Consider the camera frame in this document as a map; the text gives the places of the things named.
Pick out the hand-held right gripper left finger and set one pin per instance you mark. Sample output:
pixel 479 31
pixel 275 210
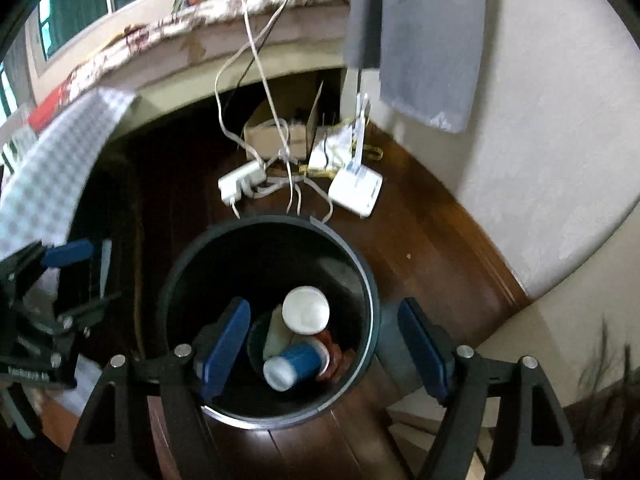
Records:
pixel 227 345

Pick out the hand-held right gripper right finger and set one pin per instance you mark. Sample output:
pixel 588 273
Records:
pixel 422 350

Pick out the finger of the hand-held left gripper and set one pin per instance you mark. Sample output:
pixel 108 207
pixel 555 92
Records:
pixel 65 253
pixel 90 306

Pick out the black round trash bin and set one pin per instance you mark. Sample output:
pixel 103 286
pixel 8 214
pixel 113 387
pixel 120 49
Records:
pixel 367 280

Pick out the pale crumpled packet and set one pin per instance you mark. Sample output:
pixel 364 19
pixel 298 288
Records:
pixel 275 335

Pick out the blue paper cup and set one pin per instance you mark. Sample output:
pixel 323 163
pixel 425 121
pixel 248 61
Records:
pixel 297 362

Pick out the pink checked tablecloth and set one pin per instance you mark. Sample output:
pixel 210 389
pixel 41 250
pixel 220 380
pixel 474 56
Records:
pixel 55 170

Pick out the white paper cup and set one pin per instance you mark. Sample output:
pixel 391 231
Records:
pixel 305 310

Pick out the red crumpled wrapper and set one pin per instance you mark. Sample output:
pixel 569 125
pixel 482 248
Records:
pixel 336 355

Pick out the white power strip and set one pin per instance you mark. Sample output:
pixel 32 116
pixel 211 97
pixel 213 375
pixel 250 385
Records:
pixel 242 182

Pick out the dry potted plant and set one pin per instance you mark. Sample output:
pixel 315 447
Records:
pixel 610 400

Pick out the cardboard box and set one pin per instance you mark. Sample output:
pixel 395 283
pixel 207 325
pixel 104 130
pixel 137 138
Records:
pixel 272 132

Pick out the window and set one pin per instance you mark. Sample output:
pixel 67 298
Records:
pixel 75 10

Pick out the red floral blanket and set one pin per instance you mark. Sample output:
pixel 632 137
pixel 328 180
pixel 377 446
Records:
pixel 220 7

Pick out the grey hanging towel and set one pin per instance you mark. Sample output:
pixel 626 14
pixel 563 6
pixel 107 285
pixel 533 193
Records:
pixel 430 45

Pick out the dark grey hanging cloth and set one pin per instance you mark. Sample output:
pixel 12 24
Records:
pixel 362 15

